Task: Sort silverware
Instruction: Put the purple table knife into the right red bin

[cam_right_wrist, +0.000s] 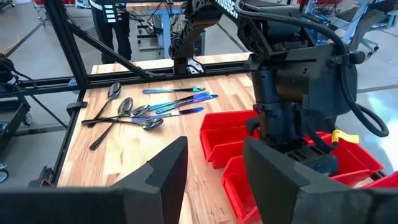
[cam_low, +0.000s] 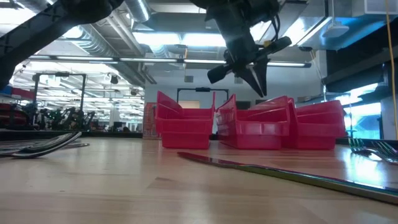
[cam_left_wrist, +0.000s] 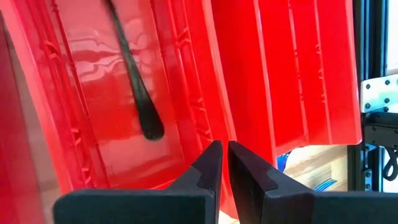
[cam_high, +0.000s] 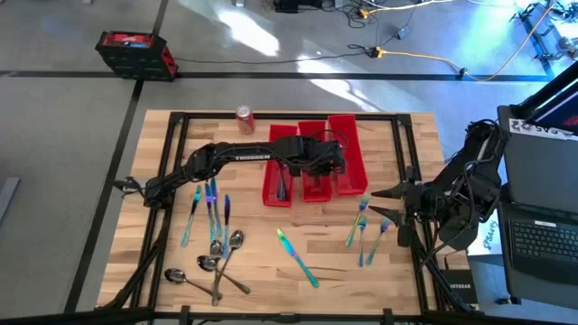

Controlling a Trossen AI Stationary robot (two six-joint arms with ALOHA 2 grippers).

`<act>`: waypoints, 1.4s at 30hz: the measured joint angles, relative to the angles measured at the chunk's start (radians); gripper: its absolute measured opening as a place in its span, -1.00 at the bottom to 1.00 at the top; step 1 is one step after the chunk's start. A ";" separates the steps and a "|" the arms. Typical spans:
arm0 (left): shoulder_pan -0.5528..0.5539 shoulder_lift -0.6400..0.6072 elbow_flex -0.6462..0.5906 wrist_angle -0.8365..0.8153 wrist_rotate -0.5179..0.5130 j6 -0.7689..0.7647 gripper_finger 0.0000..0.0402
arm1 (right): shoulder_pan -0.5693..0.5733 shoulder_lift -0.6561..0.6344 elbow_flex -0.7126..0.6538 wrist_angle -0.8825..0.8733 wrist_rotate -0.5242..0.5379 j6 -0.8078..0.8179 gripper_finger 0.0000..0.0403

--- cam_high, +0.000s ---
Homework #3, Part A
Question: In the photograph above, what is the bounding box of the iridescent fork patterned handle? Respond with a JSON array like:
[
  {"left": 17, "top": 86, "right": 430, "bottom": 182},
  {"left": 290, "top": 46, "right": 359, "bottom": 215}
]
[{"left": 345, "top": 193, "right": 372, "bottom": 248}]

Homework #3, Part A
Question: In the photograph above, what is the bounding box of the white sheet with black logo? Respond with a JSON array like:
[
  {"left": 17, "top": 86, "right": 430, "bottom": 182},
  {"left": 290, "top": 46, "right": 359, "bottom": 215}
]
[{"left": 464, "top": 216, "right": 503, "bottom": 257}]

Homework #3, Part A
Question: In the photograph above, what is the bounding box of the black monitor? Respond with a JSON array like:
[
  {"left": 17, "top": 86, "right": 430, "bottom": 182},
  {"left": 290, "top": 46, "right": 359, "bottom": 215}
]
[{"left": 512, "top": 60, "right": 578, "bottom": 135}]

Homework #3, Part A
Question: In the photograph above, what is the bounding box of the red plastic bin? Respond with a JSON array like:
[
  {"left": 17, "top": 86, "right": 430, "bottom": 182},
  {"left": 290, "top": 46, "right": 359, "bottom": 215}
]
[
  {"left": 261, "top": 124, "right": 299, "bottom": 209},
  {"left": 326, "top": 114, "right": 369, "bottom": 196},
  {"left": 296, "top": 119, "right": 334, "bottom": 203}
]

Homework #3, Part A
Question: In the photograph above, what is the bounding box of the black aluminium table frame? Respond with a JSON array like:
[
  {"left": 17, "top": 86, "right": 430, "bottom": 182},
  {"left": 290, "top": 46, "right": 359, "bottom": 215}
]
[{"left": 97, "top": 110, "right": 482, "bottom": 325}]

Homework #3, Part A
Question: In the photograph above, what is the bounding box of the red soda can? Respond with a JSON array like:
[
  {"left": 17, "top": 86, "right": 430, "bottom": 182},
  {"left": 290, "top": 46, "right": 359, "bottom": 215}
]
[{"left": 235, "top": 104, "right": 256, "bottom": 135}]

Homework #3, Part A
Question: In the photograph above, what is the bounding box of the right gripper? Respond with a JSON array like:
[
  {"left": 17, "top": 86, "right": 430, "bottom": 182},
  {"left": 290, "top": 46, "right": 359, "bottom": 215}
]
[{"left": 368, "top": 179, "right": 437, "bottom": 248}]

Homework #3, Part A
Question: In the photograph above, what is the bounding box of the grey laptop lid with sticker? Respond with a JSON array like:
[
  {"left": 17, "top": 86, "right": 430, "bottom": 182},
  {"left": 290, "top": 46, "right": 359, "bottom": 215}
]
[{"left": 498, "top": 104, "right": 578, "bottom": 214}]

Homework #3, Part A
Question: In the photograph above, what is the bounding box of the black Netgear switch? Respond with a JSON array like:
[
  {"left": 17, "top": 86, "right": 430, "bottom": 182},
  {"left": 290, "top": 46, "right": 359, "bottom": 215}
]
[{"left": 440, "top": 268, "right": 480, "bottom": 306}]

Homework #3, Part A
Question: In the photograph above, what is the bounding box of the black box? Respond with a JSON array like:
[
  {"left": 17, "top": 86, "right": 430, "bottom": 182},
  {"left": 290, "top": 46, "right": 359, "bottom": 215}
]
[{"left": 273, "top": 0, "right": 326, "bottom": 14}]

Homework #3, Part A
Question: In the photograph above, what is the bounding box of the black table-level camera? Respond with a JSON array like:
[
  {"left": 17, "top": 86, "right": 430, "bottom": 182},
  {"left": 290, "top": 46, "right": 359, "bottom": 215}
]
[{"left": 273, "top": 311, "right": 304, "bottom": 324}]

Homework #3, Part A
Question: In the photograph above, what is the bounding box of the yellow extension cord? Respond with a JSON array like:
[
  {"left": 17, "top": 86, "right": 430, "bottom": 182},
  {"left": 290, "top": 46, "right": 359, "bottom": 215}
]
[{"left": 369, "top": 44, "right": 469, "bottom": 80}]

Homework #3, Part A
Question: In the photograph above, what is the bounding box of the tan cable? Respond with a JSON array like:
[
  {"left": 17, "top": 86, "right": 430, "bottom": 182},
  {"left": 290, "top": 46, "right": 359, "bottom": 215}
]
[{"left": 464, "top": 0, "right": 561, "bottom": 83}]

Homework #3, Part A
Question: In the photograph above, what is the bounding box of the red black toolbox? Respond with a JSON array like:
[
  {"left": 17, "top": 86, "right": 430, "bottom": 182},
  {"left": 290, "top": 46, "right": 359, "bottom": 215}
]
[{"left": 94, "top": 30, "right": 180, "bottom": 83}]

